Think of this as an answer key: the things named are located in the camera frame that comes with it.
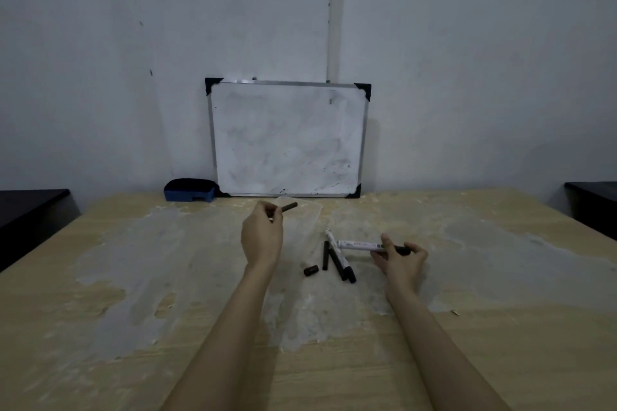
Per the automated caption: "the black side table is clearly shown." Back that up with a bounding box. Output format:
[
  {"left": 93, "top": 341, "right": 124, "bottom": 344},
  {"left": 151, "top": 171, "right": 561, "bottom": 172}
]
[
  {"left": 0, "top": 189, "right": 81, "bottom": 274},
  {"left": 564, "top": 181, "right": 617, "bottom": 242}
]

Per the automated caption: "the white whiteboard with metal frame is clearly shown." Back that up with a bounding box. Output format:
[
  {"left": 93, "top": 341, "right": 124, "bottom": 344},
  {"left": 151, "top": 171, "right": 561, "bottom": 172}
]
[{"left": 205, "top": 78, "right": 372, "bottom": 199}]

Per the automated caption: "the white marker with black cap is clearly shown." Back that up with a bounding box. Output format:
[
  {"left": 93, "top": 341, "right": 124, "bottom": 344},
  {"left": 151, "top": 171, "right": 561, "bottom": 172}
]
[
  {"left": 337, "top": 239, "right": 412, "bottom": 256},
  {"left": 324, "top": 229, "right": 357, "bottom": 284}
]

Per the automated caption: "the white wall conduit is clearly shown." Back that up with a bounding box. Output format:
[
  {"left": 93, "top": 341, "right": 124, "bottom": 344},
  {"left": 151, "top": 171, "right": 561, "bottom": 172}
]
[{"left": 326, "top": 0, "right": 347, "bottom": 84}]

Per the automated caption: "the person's left forearm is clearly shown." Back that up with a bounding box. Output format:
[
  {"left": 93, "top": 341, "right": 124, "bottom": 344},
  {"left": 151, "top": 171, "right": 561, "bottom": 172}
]
[{"left": 161, "top": 263, "right": 272, "bottom": 411}]

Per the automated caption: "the person's right hand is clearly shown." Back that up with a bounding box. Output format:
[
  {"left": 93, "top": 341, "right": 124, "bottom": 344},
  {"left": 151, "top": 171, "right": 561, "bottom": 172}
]
[{"left": 370, "top": 233, "right": 429, "bottom": 302}]

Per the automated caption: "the blue whiteboard eraser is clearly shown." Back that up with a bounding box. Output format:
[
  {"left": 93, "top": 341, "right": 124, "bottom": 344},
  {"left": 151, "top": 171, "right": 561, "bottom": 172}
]
[{"left": 163, "top": 178, "right": 218, "bottom": 203}]

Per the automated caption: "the person's right forearm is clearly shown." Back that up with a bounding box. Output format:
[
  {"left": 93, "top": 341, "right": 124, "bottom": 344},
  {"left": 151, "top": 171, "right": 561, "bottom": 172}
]
[{"left": 385, "top": 292, "right": 513, "bottom": 411}]

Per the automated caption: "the person's left hand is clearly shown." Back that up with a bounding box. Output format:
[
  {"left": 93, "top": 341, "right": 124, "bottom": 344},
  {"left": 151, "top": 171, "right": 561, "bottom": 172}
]
[{"left": 241, "top": 201, "right": 285, "bottom": 273}]

